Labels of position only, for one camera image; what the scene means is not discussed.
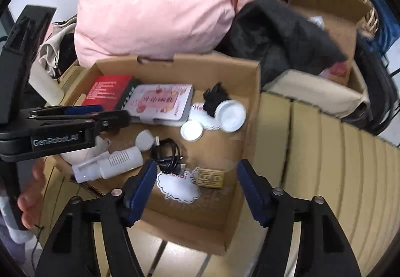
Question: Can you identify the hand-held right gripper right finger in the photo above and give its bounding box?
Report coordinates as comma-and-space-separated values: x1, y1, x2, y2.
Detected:
236, 159, 363, 277

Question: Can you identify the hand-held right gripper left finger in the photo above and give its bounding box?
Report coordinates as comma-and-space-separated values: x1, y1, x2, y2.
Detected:
34, 159, 158, 277

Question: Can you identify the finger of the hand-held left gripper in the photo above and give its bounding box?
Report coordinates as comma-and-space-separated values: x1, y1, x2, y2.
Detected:
29, 110, 132, 134
34, 104, 104, 116

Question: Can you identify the white round charger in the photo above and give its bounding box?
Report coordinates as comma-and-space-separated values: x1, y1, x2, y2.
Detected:
135, 129, 161, 151

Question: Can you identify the white spray bottle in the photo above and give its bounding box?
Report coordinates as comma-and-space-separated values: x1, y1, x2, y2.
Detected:
71, 146, 144, 184

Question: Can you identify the black usb cable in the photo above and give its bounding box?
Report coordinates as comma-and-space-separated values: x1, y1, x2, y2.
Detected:
150, 138, 187, 174

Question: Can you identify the small gold packet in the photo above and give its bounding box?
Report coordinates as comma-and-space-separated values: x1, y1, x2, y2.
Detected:
190, 167, 226, 189

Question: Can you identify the pink printed box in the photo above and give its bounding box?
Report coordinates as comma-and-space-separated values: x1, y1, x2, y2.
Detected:
120, 84, 194, 127

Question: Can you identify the shallow cardboard box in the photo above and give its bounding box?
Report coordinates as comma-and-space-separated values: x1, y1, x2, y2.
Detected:
44, 53, 261, 256

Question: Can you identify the small white round jar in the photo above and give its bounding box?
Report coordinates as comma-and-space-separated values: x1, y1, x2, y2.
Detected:
180, 121, 204, 142

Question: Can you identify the white round lid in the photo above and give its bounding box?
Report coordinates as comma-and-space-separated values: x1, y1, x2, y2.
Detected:
215, 99, 247, 133

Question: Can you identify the person's left hand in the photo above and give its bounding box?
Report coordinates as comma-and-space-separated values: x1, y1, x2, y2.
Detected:
17, 158, 46, 229

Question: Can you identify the red book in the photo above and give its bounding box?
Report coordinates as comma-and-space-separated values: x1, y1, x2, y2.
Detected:
82, 75, 141, 111

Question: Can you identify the tall white cylinder bottle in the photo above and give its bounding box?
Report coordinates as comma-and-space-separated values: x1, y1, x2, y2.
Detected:
29, 61, 66, 106

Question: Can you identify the dark cloth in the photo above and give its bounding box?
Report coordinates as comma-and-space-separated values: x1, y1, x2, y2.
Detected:
58, 31, 79, 70

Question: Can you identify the pink duvet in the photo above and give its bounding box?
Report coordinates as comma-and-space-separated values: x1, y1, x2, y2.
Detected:
74, 0, 272, 67

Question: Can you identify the red flat box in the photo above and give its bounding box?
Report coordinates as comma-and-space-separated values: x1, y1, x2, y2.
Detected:
322, 60, 351, 81

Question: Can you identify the black cloth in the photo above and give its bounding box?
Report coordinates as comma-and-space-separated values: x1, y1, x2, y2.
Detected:
215, 0, 349, 87

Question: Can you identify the black suitcase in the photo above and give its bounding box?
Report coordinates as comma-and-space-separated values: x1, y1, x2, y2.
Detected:
344, 36, 400, 137

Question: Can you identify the white label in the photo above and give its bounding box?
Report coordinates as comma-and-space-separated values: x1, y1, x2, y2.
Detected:
308, 15, 326, 28

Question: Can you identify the woven basket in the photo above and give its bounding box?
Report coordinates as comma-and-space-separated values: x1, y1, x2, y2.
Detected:
340, 0, 380, 38

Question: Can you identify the blue bag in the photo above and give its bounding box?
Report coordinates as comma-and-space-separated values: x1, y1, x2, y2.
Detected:
356, 0, 400, 56

